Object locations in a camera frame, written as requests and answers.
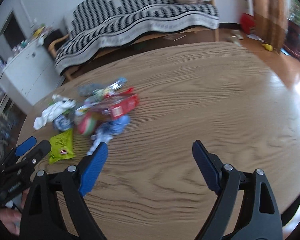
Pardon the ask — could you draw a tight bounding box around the cluster of small bottles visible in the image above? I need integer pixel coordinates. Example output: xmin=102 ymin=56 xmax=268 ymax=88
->
xmin=0 ymin=22 xmax=56 ymax=73

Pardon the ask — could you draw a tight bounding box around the blue and white wrapper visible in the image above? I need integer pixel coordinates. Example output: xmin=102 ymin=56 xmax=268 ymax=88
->
xmin=77 ymin=84 xmax=103 ymax=97

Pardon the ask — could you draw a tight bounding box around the red and green round packet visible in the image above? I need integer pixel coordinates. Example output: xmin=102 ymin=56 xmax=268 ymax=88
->
xmin=77 ymin=112 xmax=99 ymax=137

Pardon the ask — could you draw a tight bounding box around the blue crumpled plastic bag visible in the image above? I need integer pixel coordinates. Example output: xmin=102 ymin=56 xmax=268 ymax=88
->
xmin=86 ymin=115 xmax=131 ymax=156

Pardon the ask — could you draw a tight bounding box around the yellow-green snack packet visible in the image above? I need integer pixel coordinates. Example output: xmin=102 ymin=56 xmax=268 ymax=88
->
xmin=49 ymin=128 xmax=77 ymax=165

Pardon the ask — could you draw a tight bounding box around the black box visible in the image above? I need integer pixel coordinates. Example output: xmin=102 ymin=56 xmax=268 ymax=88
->
xmin=44 ymin=29 xmax=63 ymax=55

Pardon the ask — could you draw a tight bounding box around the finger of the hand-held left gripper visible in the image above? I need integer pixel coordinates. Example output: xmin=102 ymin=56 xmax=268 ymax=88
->
xmin=1 ymin=140 xmax=52 ymax=180
xmin=0 ymin=136 xmax=37 ymax=167

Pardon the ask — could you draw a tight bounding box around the red ribbon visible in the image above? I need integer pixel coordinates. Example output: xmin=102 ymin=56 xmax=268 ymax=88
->
xmin=120 ymin=87 xmax=136 ymax=96

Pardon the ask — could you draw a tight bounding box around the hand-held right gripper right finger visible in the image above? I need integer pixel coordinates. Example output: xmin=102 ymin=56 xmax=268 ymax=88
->
xmin=192 ymin=140 xmax=283 ymax=240

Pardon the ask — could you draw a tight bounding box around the striped black-white sofa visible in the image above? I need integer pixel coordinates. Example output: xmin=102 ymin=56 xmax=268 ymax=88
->
xmin=54 ymin=0 xmax=220 ymax=76

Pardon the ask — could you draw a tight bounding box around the red cardboard box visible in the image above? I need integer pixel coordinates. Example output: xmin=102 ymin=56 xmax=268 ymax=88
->
xmin=109 ymin=93 xmax=140 ymax=119

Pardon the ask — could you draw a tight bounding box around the person's left hand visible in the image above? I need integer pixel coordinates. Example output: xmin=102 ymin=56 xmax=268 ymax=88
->
xmin=0 ymin=189 xmax=30 ymax=236

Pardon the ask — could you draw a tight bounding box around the light blue foil wrapper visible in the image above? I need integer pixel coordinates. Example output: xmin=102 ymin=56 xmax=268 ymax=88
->
xmin=105 ymin=77 xmax=128 ymax=92

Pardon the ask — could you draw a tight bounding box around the white cabinet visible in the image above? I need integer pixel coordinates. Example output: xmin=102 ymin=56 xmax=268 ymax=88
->
xmin=0 ymin=38 xmax=66 ymax=107

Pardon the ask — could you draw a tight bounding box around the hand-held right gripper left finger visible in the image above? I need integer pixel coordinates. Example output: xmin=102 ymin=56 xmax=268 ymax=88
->
xmin=19 ymin=141 xmax=109 ymax=240

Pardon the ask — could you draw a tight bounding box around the white crumpled tissue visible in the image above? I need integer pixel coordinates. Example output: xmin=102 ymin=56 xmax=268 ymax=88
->
xmin=34 ymin=94 xmax=77 ymax=131

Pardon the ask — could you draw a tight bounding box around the cluttered low shelf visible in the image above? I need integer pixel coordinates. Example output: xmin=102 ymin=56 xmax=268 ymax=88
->
xmin=0 ymin=90 xmax=24 ymax=145

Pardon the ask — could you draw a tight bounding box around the red bag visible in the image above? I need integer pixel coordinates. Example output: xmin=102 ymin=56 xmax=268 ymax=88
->
xmin=240 ymin=13 xmax=256 ymax=33

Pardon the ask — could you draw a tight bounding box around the wooden sofa frame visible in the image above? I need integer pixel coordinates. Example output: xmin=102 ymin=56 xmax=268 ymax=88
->
xmin=48 ymin=0 xmax=220 ymax=82

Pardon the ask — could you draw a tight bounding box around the pair of beige slippers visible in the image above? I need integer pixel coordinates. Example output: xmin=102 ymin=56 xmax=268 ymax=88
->
xmin=227 ymin=29 xmax=244 ymax=46

